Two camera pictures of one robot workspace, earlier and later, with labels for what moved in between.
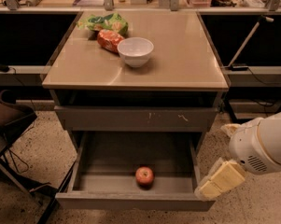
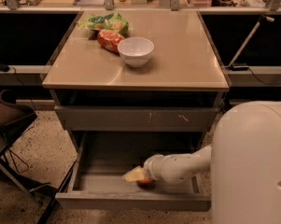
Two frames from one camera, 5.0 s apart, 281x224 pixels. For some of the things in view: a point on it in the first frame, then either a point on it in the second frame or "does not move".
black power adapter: x=1 y=67 does not move
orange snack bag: x=109 y=40 does not move
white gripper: x=247 y=147 to x=151 y=167
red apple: x=145 y=177 does not move
